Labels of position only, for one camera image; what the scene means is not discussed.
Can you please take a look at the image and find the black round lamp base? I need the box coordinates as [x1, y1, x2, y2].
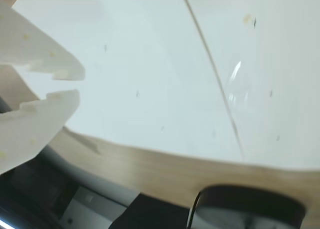
[192, 185, 307, 229]

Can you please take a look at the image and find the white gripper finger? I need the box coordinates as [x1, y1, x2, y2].
[0, 0, 86, 82]
[0, 88, 81, 175]

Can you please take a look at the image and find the white paper sheet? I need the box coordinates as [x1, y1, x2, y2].
[11, 0, 245, 162]
[181, 0, 320, 171]

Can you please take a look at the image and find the black lamp cable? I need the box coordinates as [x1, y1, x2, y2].
[186, 190, 202, 229]

